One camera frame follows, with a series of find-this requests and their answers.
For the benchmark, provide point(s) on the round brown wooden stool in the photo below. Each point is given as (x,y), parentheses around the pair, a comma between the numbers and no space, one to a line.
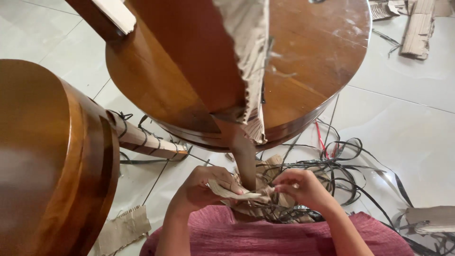
(170,71)

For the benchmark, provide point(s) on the flat torn cardboard piece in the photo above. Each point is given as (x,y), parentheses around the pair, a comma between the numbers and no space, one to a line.
(122,229)

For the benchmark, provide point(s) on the large dark wooden stool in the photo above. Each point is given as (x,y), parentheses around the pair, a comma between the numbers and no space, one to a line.
(42,160)

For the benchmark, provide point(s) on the crumpled brown cardboard wrapping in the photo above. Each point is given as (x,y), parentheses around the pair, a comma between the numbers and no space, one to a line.
(280,202)

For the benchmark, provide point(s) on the person's left hand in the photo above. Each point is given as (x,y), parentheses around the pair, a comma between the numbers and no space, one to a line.
(199,190)

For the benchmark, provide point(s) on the person's pink shirt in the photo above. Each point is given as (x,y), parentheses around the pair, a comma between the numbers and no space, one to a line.
(256,238)

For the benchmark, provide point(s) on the person's right hand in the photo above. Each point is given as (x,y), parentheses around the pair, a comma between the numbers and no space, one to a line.
(309,190)

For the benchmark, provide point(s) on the small corrugated cardboard piece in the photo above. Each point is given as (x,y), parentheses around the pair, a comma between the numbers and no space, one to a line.
(384,9)

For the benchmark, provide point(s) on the long corrugated cardboard strip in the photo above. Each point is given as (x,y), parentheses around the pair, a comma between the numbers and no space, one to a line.
(419,32)

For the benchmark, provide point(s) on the torn light cardboard scrap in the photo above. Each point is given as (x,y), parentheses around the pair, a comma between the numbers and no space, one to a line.
(231,193)

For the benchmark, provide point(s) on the person's left fingers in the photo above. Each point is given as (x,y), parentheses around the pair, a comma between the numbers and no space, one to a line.
(227,179)

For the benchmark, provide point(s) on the hanging torn corrugated cardboard sheet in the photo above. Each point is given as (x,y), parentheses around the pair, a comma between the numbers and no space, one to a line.
(248,53)

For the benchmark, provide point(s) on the folded grey cardboard piece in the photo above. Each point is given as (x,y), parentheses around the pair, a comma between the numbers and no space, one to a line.
(432,218)

